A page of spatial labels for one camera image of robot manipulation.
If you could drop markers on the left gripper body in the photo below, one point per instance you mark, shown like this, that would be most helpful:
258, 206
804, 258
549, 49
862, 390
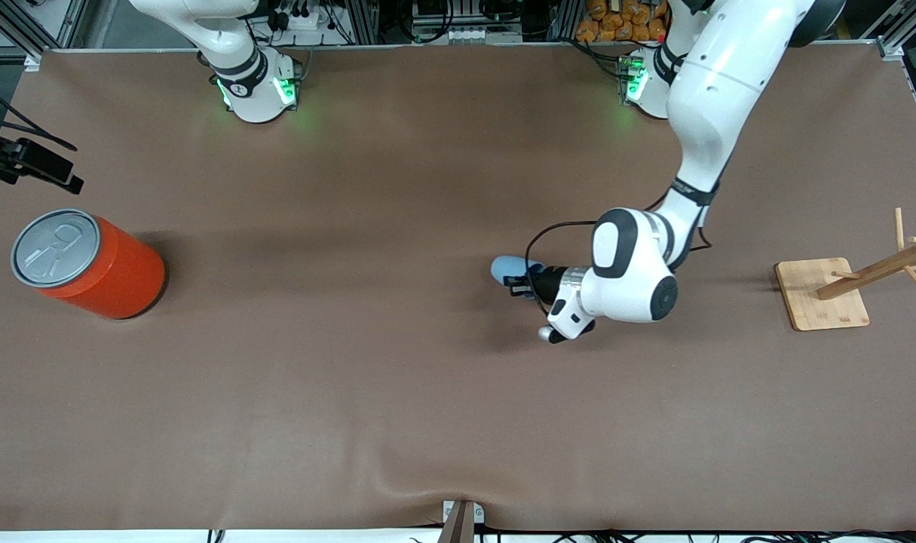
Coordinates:
549, 283

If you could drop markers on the small light blue cup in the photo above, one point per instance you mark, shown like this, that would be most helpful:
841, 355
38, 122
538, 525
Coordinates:
507, 268

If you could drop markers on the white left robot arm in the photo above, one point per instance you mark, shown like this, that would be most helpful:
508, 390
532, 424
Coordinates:
714, 90

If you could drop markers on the large orange can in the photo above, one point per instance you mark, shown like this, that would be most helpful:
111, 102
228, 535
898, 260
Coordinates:
96, 268

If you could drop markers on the brown table cover cloth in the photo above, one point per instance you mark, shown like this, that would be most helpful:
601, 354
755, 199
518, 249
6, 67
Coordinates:
352, 415

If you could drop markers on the wooden mug tree stand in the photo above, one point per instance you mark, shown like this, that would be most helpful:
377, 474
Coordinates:
823, 294

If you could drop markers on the white power strip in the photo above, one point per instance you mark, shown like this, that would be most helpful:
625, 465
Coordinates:
465, 35

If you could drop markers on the orange packaged snacks pile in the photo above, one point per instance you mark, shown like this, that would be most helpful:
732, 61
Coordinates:
616, 23

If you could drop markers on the power strip with black plugs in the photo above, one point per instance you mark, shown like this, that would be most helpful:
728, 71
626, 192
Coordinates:
299, 15

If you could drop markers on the aluminium frame rail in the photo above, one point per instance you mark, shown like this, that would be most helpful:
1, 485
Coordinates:
20, 26
891, 38

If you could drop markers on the camera mount post with bracket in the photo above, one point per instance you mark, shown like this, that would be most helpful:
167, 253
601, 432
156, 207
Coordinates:
459, 522

